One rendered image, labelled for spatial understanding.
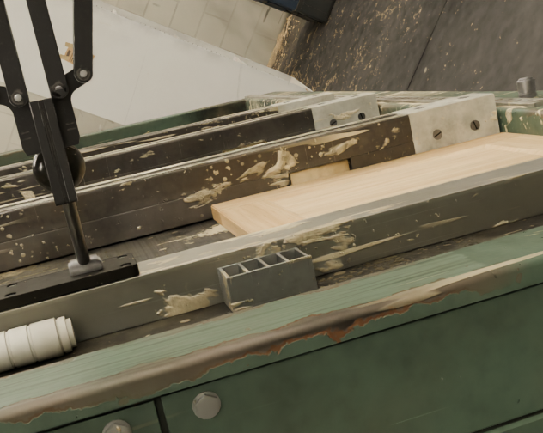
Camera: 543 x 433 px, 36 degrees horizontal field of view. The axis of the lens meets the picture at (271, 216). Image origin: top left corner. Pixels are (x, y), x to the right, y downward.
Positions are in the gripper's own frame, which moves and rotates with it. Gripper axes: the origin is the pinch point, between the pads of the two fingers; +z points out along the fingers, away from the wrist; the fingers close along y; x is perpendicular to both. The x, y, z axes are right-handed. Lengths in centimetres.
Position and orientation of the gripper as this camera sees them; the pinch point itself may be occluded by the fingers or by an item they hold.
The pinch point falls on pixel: (53, 150)
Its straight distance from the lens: 59.0
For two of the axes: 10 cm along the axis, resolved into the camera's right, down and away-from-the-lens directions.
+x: -2.5, -1.4, 9.6
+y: 9.5, -2.4, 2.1
